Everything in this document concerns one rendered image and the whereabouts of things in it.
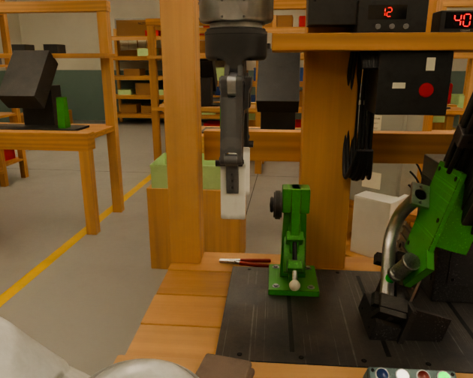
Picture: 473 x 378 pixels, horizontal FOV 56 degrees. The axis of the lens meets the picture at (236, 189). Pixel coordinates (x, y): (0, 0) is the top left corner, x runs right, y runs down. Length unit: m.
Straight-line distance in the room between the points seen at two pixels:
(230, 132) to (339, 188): 0.82
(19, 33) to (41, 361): 12.36
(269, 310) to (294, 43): 0.64
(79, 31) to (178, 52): 10.84
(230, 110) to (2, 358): 0.33
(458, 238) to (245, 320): 0.49
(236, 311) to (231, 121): 0.68
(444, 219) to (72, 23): 11.56
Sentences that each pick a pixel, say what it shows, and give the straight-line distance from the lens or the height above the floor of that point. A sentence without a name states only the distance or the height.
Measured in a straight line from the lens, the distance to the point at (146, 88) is 10.80.
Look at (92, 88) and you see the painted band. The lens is 11.97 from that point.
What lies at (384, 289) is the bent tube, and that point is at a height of 1.00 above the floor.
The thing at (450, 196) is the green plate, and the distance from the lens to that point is 0.95.
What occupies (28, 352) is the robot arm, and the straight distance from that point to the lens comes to 0.50.
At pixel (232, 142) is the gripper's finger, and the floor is 1.39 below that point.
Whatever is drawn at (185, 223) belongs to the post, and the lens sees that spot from 1.33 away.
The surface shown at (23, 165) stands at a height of 0.17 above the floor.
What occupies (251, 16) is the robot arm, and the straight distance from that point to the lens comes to 0.52.
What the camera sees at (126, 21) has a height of 2.38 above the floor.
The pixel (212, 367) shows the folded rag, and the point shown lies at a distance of 0.88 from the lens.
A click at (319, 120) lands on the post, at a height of 1.32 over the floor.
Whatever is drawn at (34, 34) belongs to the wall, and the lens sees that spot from 12.60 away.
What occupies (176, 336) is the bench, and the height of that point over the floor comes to 0.88.
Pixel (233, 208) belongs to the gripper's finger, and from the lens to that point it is 0.54.
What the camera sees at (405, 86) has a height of 1.42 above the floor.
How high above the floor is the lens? 1.48
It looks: 16 degrees down
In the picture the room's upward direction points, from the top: straight up
